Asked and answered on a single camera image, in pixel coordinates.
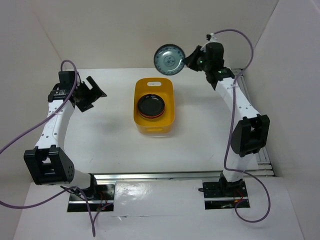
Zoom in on purple cable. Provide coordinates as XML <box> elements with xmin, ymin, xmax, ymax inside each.
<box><xmin>0</xmin><ymin>59</ymin><xmax>111</xmax><ymax>238</ymax></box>
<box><xmin>213</xmin><ymin>29</ymin><xmax>272</xmax><ymax>223</ymax></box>

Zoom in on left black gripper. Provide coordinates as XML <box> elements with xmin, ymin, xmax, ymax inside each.
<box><xmin>73</xmin><ymin>76</ymin><xmax>106</xmax><ymax>113</ymax></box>

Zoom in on yellow plastic bin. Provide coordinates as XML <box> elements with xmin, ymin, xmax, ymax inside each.
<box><xmin>133</xmin><ymin>77</ymin><xmax>175</xmax><ymax>134</ymax></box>

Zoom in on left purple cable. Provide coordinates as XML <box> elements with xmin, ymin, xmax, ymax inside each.
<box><xmin>0</xmin><ymin>59</ymin><xmax>111</xmax><ymax>238</ymax></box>

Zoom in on orange plate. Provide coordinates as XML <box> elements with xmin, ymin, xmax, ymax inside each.
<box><xmin>138</xmin><ymin>111</ymin><xmax>164</xmax><ymax>119</ymax></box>

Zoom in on blue patterned plate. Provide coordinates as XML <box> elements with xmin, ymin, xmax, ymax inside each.
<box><xmin>153</xmin><ymin>44</ymin><xmax>186</xmax><ymax>76</ymax></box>

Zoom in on left base thin wires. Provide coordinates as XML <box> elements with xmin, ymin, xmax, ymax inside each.
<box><xmin>59</xmin><ymin>184</ymin><xmax>111</xmax><ymax>210</ymax></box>

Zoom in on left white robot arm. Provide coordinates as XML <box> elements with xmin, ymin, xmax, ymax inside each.
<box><xmin>23</xmin><ymin>71</ymin><xmax>106</xmax><ymax>200</ymax></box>

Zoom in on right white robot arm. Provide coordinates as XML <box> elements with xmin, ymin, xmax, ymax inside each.
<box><xmin>183</xmin><ymin>41</ymin><xmax>270</xmax><ymax>196</ymax></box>

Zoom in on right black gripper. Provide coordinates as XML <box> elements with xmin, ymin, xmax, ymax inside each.
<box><xmin>182</xmin><ymin>45</ymin><xmax>211</xmax><ymax>73</ymax></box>

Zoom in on black plate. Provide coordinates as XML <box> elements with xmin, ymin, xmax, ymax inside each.
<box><xmin>137</xmin><ymin>93</ymin><xmax>165</xmax><ymax>116</ymax></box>

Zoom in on aluminium front rail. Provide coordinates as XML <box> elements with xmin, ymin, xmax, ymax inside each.
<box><xmin>87</xmin><ymin>169</ymin><xmax>276</xmax><ymax>182</ymax></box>

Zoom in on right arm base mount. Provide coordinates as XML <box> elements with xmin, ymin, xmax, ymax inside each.
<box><xmin>198</xmin><ymin>181</ymin><xmax>250</xmax><ymax>210</ymax></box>

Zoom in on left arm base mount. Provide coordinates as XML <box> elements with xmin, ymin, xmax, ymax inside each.
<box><xmin>67</xmin><ymin>183</ymin><xmax>116</xmax><ymax>213</ymax></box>

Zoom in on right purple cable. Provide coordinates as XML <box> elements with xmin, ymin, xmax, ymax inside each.
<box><xmin>213</xmin><ymin>29</ymin><xmax>272</xmax><ymax>223</ymax></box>

